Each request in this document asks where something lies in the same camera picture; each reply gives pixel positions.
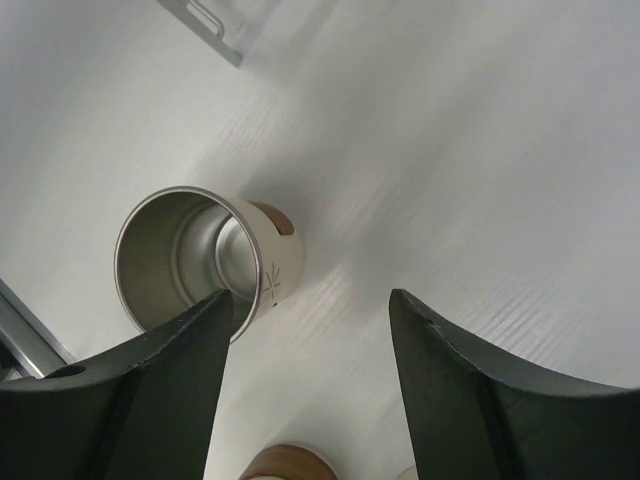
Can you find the clear acrylic dish rack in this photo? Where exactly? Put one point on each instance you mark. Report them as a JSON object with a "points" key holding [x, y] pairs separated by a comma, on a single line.
{"points": [[228, 27]]}

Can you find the aluminium mounting rail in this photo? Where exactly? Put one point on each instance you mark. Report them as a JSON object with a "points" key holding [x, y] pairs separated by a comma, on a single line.
{"points": [[35, 349]]}

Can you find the steel cup front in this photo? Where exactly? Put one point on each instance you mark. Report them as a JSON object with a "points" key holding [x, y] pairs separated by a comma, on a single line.
{"points": [[288, 462]]}

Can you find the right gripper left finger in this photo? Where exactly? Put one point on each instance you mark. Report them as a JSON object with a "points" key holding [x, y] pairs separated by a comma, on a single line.
{"points": [[144, 409]]}

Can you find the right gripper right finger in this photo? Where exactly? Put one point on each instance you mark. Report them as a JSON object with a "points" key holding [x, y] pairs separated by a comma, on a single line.
{"points": [[476, 411]]}

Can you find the steel cup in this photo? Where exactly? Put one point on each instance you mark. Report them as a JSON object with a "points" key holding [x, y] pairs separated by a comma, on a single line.
{"points": [[288, 462], [181, 244]]}

